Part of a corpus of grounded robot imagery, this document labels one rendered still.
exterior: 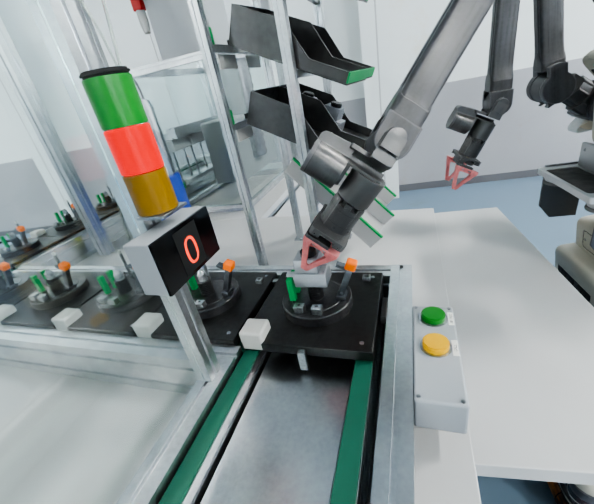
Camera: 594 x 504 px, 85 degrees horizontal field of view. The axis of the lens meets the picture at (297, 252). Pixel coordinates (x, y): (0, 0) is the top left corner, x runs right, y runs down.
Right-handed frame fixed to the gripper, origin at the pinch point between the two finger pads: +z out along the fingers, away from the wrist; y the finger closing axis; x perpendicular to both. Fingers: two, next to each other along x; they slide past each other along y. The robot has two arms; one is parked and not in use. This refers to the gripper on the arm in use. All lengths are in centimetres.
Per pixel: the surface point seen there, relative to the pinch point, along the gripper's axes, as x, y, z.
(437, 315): 23.7, 2.1, -6.2
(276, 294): -1.1, -3.0, 14.5
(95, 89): -29.3, 21.5, -17.7
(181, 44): -97, -105, 9
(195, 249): -14.8, 18.2, -3.6
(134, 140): -24.7, 20.6, -14.5
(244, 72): -69, -115, 6
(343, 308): 10.2, 3.3, 2.8
